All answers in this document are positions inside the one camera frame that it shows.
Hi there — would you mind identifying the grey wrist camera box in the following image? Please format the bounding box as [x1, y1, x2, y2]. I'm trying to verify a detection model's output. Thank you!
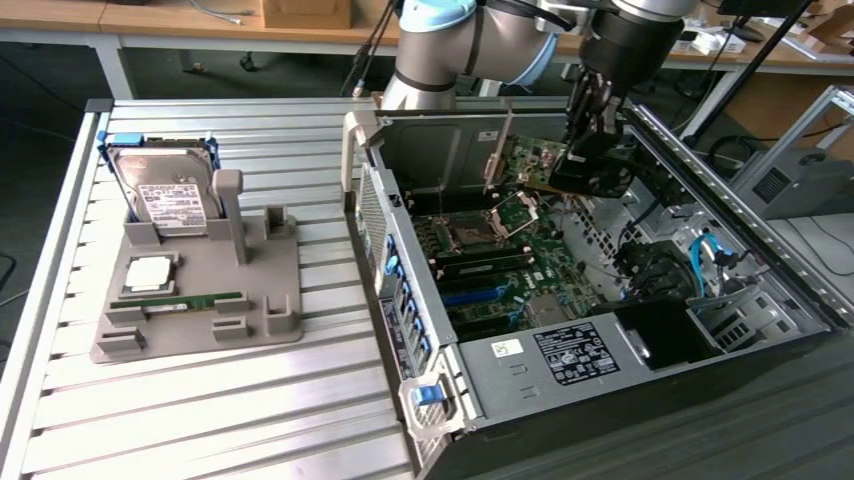
[537, 0, 593, 35]

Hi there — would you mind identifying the black tripod pole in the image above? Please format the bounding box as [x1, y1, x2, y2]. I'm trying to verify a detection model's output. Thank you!
[679, 0, 820, 146]

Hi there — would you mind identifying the grey power supply unit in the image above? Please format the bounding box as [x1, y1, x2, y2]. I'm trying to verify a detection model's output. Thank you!
[457, 312, 653, 421]

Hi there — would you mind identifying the graphics card with metal bracket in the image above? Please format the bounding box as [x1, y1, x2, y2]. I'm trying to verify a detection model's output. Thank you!
[481, 96, 637, 200]

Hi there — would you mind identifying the green motherboard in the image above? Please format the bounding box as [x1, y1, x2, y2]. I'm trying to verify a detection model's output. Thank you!
[410, 192, 606, 341]

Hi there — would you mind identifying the metal socket cover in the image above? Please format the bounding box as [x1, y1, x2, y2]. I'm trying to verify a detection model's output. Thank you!
[490, 192, 541, 236]

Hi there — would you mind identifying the CPU socket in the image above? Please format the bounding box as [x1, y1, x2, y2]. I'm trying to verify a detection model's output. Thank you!
[443, 212, 509, 251]

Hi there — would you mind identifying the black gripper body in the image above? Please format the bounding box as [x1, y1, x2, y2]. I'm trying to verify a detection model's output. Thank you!
[577, 8, 686, 96]

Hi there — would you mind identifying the blue case latch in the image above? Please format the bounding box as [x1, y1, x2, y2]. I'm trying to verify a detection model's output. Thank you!
[410, 385, 446, 409]

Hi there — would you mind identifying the black monitor stand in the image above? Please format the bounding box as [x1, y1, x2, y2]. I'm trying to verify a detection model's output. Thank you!
[717, 0, 767, 42]

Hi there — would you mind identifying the black wire bundle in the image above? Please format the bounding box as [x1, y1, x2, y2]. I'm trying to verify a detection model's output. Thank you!
[613, 239, 695, 301]

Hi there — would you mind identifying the coiled black cable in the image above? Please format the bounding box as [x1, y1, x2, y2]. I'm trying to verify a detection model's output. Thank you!
[705, 134, 762, 174]

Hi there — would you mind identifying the perforated metal drive cage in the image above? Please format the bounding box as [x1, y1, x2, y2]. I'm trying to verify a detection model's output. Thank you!
[563, 152, 673, 241]

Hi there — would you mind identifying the light blue SATA wire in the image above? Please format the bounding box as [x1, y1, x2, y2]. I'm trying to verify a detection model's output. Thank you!
[690, 227, 742, 301]

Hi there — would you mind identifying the grey cable with plug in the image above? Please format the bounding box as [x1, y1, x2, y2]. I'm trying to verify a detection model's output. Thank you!
[190, 0, 259, 24]

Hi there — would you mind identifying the aluminium profile frame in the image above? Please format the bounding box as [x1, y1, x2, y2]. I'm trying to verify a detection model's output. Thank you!
[766, 84, 854, 166]

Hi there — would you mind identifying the brown cardboard box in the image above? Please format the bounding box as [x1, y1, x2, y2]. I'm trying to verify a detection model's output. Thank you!
[262, 0, 353, 30]

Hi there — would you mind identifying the black cable with connector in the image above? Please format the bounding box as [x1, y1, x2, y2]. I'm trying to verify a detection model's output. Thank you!
[339, 0, 402, 97]

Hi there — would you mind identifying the open black PC case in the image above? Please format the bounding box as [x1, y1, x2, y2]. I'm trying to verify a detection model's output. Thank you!
[340, 97, 854, 480]

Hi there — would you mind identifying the grey computer tower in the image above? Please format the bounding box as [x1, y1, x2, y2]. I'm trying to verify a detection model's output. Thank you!
[730, 147, 854, 221]

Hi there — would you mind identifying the white cardboard box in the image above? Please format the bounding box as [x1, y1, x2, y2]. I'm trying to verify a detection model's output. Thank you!
[693, 32, 747, 55]

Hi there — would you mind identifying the hard disk in blue bracket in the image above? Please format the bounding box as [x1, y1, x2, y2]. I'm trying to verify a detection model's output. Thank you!
[96, 130, 223, 237]

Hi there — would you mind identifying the silver CPU chip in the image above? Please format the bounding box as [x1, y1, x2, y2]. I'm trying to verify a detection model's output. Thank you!
[124, 257, 176, 290]

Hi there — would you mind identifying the green RAM stick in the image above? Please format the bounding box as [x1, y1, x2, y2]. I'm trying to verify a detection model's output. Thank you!
[110, 292, 243, 312]

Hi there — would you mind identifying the grey plastic parts rack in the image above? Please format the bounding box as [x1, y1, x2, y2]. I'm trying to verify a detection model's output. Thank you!
[90, 168, 306, 365]

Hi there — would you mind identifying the black RAM stick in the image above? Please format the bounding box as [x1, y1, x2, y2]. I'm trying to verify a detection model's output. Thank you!
[433, 252, 535, 281]

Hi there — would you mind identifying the wooden desk white frame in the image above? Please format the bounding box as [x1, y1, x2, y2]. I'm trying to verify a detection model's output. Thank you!
[0, 0, 402, 101]
[553, 0, 854, 146]

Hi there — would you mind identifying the metal disk bay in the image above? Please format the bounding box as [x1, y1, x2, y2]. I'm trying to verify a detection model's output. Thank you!
[686, 284, 802, 354]

